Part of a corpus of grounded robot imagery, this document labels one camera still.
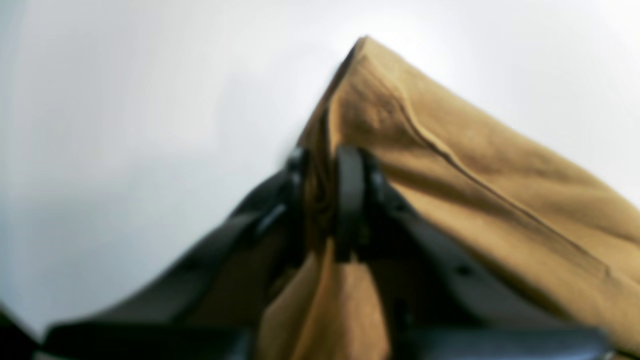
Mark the brown t-shirt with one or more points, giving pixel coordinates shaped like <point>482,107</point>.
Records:
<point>550,229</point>

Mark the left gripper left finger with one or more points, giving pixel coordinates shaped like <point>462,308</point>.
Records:
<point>209,303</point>

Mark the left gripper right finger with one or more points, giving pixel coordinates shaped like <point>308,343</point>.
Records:
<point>439,302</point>

